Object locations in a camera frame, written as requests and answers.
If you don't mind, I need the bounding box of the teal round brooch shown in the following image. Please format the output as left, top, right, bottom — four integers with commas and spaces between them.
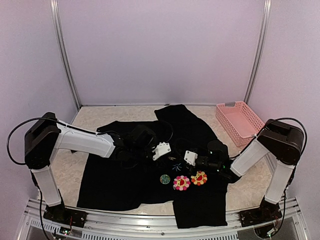
159, 174, 171, 185

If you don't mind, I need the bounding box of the black t-shirt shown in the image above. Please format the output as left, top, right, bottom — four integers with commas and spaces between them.
77, 104, 228, 229

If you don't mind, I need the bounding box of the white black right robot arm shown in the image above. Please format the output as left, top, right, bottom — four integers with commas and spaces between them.
183, 117, 308, 222

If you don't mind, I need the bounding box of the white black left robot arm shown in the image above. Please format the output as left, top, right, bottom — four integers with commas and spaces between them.
7, 112, 171, 223

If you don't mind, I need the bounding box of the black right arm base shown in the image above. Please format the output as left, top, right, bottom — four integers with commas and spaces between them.
239, 197, 283, 228

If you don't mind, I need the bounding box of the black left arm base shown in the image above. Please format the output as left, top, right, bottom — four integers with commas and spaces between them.
43, 201, 87, 228

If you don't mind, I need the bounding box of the orange flower plush badge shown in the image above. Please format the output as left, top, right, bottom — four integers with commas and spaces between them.
191, 171, 208, 186

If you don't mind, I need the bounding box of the pink flower plush badge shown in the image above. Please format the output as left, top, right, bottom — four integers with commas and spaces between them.
173, 175, 191, 191

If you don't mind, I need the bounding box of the pink plastic basket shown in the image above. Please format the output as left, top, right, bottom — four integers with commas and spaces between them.
215, 101, 265, 147

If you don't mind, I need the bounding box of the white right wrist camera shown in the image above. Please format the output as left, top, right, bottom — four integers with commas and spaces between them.
183, 150, 198, 167

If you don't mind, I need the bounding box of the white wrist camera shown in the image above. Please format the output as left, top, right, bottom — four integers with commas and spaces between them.
183, 150, 198, 167
152, 142, 171, 161

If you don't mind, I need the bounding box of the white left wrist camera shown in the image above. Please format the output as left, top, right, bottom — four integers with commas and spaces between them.
152, 142, 171, 161

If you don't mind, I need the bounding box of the grey aluminium front rail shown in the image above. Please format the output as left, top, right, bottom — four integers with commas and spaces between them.
23, 199, 301, 240

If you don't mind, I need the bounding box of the grey aluminium left corner post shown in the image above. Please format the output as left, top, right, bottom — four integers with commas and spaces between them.
49, 0, 82, 111

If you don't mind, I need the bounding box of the grey aluminium corner post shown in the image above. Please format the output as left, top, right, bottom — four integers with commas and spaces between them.
243, 0, 272, 105
49, 0, 82, 111

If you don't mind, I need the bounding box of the grey aluminium right corner post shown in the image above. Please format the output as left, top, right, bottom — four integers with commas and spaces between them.
243, 0, 272, 105

